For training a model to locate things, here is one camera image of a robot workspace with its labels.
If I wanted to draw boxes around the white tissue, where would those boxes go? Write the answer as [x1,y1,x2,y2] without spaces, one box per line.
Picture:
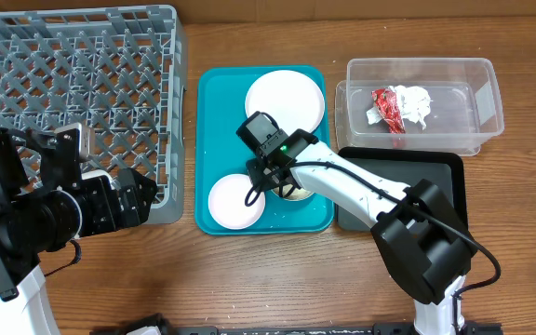
[366,85,432,130]

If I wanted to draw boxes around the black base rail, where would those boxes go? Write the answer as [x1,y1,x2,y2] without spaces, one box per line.
[90,312,503,335]

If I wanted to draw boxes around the large white plate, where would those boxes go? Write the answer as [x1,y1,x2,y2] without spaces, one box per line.
[245,70,326,135]

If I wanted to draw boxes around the grey plastic dish rack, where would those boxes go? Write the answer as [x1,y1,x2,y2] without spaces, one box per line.
[0,5,187,224]

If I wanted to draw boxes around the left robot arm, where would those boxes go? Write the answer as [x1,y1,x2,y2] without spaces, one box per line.
[0,124,157,334]

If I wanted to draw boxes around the clear plastic bin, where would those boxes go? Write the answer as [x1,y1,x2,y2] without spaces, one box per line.
[335,58,504,156]

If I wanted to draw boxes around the black tray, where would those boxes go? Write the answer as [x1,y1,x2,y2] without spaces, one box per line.
[338,147,468,225]

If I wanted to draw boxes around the small pink plate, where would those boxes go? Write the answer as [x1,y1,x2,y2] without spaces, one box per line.
[208,174,266,230]

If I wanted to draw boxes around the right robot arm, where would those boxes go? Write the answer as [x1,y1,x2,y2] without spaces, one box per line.
[236,112,477,334]

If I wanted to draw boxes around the teal serving tray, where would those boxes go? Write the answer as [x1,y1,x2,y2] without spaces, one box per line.
[194,65,334,235]

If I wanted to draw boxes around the grey-green bowl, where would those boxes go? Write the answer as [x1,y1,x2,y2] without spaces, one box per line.
[272,184,314,201]

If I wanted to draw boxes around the red snack wrapper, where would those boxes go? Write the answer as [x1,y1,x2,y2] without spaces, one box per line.
[372,88,406,134]

